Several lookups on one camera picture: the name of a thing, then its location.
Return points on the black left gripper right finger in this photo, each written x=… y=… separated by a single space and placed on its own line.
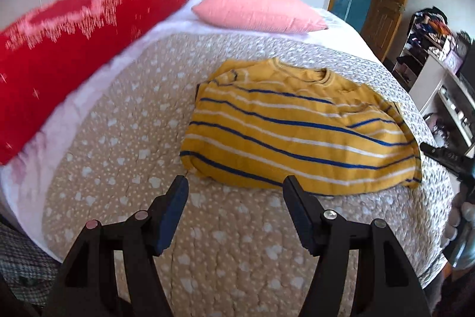
x=386 y=284

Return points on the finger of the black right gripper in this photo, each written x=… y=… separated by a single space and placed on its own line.
x=457 y=164

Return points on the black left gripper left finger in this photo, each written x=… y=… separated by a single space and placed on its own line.
x=110 y=269

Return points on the yellow striped knit sweater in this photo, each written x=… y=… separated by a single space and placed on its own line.
x=257 y=122

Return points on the cluttered clothes rack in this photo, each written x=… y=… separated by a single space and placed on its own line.
x=428 y=37

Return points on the grey gloved right hand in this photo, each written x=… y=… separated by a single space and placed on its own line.
x=458 y=237

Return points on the checkered fabric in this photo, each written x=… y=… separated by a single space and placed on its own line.
x=28 y=271

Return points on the white shelf desk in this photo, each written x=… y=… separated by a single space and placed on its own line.
x=446 y=106

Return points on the black monitor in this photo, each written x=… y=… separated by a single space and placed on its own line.
x=467 y=70

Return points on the white bed sheet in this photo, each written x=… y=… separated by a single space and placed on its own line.
x=25 y=179

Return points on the red embroidered pillow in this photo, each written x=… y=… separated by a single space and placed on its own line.
x=52 y=50

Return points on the pink pillow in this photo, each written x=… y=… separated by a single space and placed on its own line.
x=271 y=16

